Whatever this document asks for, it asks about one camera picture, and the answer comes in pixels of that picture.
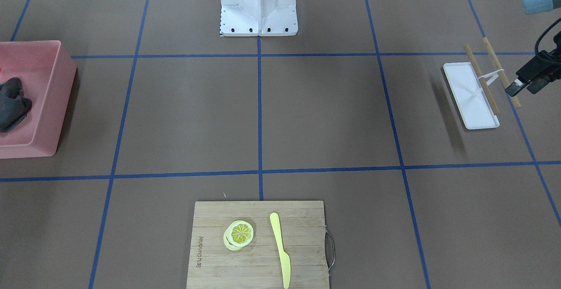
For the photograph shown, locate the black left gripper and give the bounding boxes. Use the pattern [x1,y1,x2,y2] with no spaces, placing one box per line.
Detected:
[505,33,561,97]

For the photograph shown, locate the grey and pink cloth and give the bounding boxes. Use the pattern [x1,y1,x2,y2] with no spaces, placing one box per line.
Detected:
[0,77,32,133]

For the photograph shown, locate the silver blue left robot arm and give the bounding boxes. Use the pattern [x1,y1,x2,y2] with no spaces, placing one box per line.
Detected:
[505,0,561,97]

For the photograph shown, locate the wooden rack rod near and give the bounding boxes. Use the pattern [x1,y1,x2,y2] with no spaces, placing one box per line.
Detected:
[464,44,500,115]

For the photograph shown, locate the white rectangular tray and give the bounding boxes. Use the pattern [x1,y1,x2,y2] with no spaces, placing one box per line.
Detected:
[443,62,500,130]

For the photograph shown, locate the bamboo cutting board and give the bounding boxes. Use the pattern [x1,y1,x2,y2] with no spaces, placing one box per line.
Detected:
[186,201,330,289]

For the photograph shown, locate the yellow plastic knife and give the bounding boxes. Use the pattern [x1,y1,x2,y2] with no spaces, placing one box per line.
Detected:
[269,212,292,289]

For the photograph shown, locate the yellow lemon slices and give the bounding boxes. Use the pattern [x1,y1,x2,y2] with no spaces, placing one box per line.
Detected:
[223,220,254,251]

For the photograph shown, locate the pink plastic bin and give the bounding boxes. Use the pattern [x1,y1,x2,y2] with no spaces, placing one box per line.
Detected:
[0,40,77,159]

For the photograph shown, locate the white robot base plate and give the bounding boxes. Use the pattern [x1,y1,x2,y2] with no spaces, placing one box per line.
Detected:
[219,0,298,37]

